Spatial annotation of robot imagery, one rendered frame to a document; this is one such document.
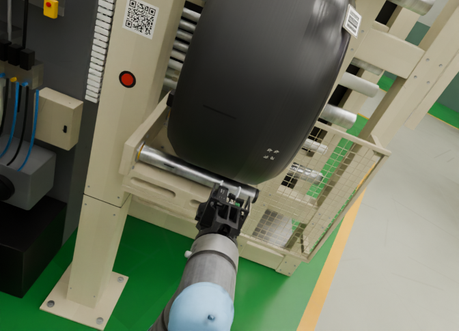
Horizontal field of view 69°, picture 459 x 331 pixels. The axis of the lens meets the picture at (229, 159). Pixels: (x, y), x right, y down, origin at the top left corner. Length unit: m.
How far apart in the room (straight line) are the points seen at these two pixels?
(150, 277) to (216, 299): 1.37
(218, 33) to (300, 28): 0.15
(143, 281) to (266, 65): 1.34
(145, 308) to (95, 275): 0.33
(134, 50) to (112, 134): 0.26
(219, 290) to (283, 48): 0.43
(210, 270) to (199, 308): 0.06
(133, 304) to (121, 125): 0.95
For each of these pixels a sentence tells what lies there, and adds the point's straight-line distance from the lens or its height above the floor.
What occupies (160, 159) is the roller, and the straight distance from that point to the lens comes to 0.92.
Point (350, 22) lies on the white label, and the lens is 0.74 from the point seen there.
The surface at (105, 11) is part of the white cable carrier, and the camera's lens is 0.92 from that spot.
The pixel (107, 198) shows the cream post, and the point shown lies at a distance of 1.17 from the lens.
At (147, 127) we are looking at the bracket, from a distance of 0.96.
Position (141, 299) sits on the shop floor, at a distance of 1.72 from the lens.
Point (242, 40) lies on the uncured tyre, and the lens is 0.65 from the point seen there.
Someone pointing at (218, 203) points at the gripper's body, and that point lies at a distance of 0.58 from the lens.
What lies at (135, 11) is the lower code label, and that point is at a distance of 0.88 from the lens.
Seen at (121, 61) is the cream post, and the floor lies 1.10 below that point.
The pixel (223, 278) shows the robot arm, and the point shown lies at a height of 1.10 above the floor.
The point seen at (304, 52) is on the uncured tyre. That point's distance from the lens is 0.66.
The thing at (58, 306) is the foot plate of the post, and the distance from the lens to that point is 1.66.
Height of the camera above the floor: 1.44
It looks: 31 degrees down
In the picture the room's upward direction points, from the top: 24 degrees clockwise
